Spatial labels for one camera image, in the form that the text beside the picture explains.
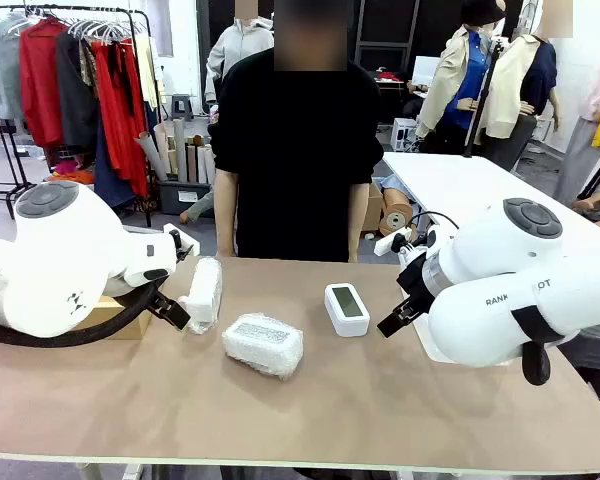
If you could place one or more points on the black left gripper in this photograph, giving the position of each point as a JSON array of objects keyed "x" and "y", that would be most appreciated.
[{"x": 181, "y": 247}]

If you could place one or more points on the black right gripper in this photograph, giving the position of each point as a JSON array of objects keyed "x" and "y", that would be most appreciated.
[{"x": 415, "y": 280}]

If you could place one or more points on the bubble-wrapped clock with tail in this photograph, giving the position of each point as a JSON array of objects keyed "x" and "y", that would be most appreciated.
[{"x": 205, "y": 290}]

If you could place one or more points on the white unwrapped digital clock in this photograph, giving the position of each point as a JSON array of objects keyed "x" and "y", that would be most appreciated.
[{"x": 347, "y": 315}]

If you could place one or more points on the bubble-wrapped clock showing label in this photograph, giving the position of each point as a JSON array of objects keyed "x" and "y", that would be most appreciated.
[{"x": 265, "y": 350}]

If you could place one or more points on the person's right forearm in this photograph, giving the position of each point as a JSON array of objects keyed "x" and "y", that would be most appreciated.
[{"x": 226, "y": 215}]

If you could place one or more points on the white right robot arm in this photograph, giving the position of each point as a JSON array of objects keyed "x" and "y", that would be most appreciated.
[{"x": 505, "y": 320}]

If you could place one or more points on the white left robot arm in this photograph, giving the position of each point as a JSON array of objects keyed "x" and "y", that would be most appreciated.
[{"x": 55, "y": 250}]

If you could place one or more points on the person's left forearm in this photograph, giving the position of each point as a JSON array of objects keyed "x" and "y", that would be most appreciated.
[{"x": 359, "y": 225}]

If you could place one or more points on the clear plastic container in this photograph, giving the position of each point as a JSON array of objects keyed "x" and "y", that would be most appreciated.
[{"x": 422, "y": 335}]

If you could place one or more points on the open brown cardboard box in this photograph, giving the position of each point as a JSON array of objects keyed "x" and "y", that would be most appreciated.
[{"x": 125, "y": 327}]

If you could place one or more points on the kraft paper roll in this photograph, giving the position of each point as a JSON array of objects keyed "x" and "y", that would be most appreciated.
[{"x": 397, "y": 215}]

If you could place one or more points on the lying mannequin in grey top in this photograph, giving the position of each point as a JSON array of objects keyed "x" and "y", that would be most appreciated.
[{"x": 200, "y": 205}]

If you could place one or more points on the dark grey storage bin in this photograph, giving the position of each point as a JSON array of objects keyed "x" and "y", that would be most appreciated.
[{"x": 172, "y": 200}]

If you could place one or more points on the small brown cardboard box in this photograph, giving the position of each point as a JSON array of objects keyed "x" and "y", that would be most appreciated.
[{"x": 375, "y": 210}]

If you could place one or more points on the lying mannequin in light blue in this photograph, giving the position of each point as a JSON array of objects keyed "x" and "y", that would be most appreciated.
[{"x": 395, "y": 182}]

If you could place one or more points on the white paper roll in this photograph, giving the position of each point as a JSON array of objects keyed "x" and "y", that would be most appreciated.
[
  {"x": 201, "y": 165},
  {"x": 210, "y": 175}
]

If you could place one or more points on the brown paper roll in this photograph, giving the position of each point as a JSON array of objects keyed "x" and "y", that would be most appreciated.
[{"x": 191, "y": 165}]

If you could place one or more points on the navy blue cloth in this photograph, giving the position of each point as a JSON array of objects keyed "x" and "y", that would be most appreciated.
[{"x": 110, "y": 175}]

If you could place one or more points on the tilted grey paper roll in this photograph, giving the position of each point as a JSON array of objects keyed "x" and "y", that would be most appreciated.
[{"x": 150, "y": 155}]

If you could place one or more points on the white work table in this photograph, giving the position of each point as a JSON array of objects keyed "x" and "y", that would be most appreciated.
[{"x": 480, "y": 185}]

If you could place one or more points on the tall grey paper roll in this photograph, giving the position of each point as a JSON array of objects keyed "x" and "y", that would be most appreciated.
[{"x": 180, "y": 150}]

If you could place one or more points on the orange cloth pile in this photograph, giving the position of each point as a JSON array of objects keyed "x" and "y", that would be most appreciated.
[{"x": 75, "y": 177}]

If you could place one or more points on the wide beige paper roll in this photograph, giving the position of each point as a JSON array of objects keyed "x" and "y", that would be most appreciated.
[{"x": 162, "y": 145}]

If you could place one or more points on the person in black sweater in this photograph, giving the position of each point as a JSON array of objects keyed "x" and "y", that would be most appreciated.
[{"x": 290, "y": 175}]

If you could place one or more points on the white boxy appliance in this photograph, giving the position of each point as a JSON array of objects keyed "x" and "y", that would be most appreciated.
[{"x": 402, "y": 135}]

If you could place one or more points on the long red hanging dress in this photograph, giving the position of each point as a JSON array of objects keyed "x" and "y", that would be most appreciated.
[{"x": 120, "y": 115}]

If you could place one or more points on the small black step stool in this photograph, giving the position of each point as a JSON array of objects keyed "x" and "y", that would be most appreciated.
[{"x": 182, "y": 105}]

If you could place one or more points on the dark grey hanging garment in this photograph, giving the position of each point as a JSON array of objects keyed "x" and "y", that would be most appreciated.
[{"x": 75, "y": 100}]

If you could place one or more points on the cream hanging garment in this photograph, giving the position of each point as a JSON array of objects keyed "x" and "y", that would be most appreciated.
[{"x": 150, "y": 75}]

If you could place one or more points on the mannequin with black hat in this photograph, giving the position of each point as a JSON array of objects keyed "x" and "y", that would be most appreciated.
[{"x": 447, "y": 75}]

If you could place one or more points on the person in grey hoodie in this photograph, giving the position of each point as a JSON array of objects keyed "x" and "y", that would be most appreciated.
[{"x": 235, "y": 50}]

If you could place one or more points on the mannequin in navy top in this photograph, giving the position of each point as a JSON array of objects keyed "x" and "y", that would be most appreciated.
[{"x": 540, "y": 75}]

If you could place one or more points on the pale blue-grey hanging hoodie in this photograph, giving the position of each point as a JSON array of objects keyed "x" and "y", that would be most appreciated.
[{"x": 5, "y": 65}]

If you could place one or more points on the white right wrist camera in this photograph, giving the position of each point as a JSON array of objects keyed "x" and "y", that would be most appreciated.
[{"x": 387, "y": 245}]

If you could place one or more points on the white floor rail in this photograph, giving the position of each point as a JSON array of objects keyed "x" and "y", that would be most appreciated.
[{"x": 145, "y": 229}]

